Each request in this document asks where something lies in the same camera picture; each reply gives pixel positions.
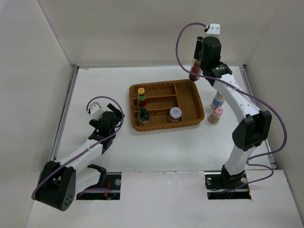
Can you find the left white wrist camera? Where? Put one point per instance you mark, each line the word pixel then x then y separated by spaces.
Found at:
pixel 95 110

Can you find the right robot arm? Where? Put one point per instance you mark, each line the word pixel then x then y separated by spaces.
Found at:
pixel 253 124

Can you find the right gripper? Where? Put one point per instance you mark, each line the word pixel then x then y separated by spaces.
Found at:
pixel 199 45

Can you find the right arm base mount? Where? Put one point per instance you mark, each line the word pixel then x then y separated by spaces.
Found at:
pixel 223 187

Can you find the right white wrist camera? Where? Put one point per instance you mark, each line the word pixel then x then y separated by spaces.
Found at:
pixel 212 29

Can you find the dark soy sauce bottle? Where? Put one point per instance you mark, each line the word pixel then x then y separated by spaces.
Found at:
pixel 195 70

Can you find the black-capped pepper grinder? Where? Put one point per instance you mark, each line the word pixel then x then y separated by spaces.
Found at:
pixel 143 117

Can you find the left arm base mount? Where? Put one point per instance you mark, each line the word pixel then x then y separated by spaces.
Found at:
pixel 96 183

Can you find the silver-capped white spice jar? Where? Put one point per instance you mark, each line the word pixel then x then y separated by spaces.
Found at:
pixel 218 100

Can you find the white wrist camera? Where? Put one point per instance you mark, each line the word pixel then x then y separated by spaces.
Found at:
pixel 212 29
pixel 95 110

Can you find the pink-capped spice shaker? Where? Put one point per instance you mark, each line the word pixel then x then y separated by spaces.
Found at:
pixel 215 116

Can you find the yellow-capped sauce bottle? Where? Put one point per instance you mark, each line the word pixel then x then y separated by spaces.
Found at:
pixel 141 99

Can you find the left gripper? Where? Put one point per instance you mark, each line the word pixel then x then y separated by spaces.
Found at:
pixel 95 122

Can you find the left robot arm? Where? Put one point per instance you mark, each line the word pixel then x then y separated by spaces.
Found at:
pixel 76 176

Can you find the brown wicker divided basket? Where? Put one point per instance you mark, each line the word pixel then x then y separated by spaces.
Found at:
pixel 161 97

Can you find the grey-lidded glass jar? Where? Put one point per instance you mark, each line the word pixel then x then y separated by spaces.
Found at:
pixel 175 114

